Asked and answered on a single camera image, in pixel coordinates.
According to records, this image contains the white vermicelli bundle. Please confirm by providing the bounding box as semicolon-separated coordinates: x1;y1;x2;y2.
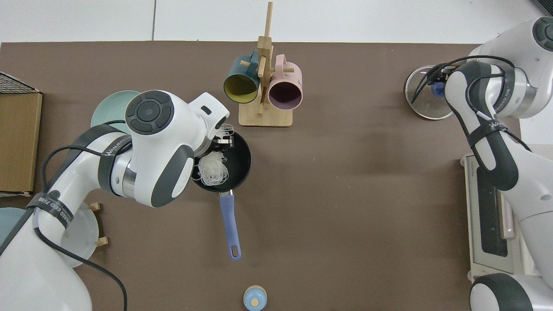
195;123;236;187

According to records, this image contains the glass lid with blue knob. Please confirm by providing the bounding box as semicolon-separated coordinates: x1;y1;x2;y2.
405;65;455;121

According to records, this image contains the green plate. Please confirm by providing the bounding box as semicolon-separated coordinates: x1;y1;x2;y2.
91;90;143;134

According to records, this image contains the wooden plate rack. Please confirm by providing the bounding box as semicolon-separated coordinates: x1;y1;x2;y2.
88;202;109;248

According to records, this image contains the grey plate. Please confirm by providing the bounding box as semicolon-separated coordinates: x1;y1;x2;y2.
60;200;100;268

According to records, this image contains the light blue plate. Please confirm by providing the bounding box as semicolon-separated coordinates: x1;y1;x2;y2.
0;207;27;247

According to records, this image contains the wooden cup stand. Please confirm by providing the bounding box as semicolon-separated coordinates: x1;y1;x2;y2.
238;1;294;127

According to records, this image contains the dark teal cup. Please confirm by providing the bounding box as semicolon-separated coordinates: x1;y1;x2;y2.
223;50;261;104

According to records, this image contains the pink cup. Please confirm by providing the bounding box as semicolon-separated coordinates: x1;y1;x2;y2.
267;54;303;109

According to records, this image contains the dark object at table corner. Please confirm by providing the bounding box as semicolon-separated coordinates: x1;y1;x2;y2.
532;0;553;19

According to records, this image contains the brown table cloth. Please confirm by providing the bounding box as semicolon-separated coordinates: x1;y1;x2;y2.
0;41;521;311

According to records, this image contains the small blue round thing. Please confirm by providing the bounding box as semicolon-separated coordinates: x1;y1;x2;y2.
243;285;268;311

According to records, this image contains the pale toaster oven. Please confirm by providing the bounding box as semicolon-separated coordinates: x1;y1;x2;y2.
460;153;540;281

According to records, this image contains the black pot with blue handle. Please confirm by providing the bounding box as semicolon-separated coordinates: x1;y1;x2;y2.
190;130;252;261

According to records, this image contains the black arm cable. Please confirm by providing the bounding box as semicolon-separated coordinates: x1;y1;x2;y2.
0;121;128;311
410;55;533;152

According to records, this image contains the wire basket with wooden floor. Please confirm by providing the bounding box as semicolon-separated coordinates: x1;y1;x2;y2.
0;71;43;197

